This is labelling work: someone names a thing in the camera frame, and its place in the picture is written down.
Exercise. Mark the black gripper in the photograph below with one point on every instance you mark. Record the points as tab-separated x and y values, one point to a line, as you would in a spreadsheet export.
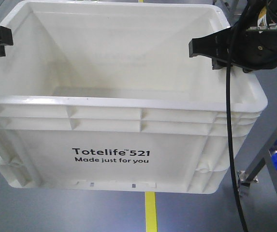
254	40

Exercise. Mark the white plastic Totelife crate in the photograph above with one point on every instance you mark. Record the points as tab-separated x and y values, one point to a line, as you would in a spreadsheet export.
104	96

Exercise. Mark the yellow floor tape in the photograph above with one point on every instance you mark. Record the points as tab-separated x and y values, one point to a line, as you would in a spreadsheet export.
151	212

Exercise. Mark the metal shelf frame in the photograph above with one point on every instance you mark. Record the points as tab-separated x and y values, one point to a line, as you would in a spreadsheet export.
262	159

